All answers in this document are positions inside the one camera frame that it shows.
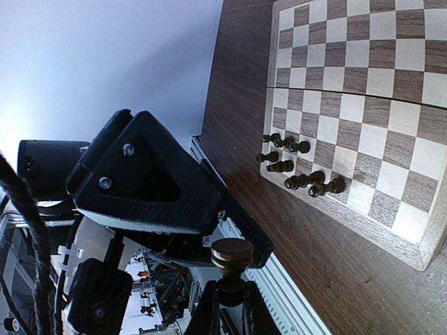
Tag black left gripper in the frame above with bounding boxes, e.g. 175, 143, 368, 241
17, 110, 221, 235

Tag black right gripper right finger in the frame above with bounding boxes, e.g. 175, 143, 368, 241
242, 281, 281, 335

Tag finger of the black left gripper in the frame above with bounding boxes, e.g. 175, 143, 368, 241
163, 160, 274, 269

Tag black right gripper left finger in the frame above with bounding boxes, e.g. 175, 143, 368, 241
184, 281, 219, 335

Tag dark chess bishop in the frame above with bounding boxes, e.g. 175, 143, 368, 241
211, 238, 254, 307

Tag dark chess pawn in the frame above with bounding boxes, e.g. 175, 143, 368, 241
287, 141, 311, 154
263, 133, 282, 146
256, 151, 279, 163

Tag dark chess rook small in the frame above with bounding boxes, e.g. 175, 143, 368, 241
266, 160, 294, 173

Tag dark chess piece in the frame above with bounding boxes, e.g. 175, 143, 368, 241
273, 136, 295, 148

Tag wooden chess board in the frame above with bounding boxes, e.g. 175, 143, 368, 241
260, 1, 446, 271

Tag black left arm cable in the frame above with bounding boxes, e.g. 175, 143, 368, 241
0, 149, 64, 335

